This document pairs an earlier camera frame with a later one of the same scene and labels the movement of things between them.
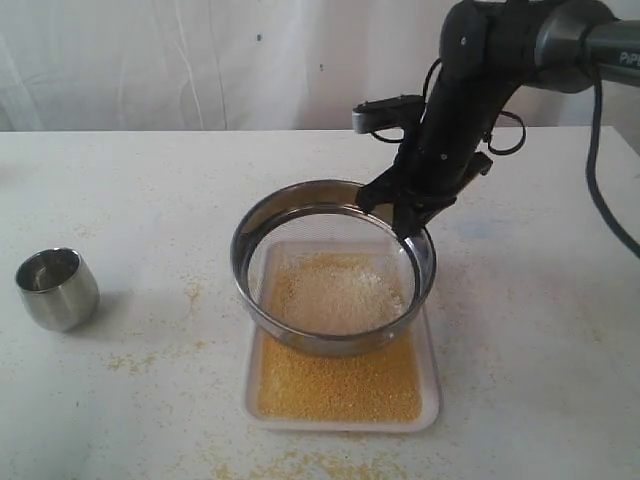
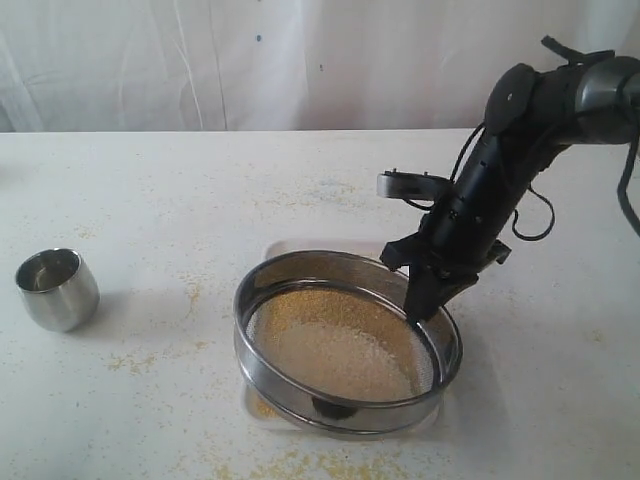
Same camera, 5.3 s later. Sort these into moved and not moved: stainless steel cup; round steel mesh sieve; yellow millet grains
Moved: round steel mesh sieve
Not moved: stainless steel cup; yellow millet grains
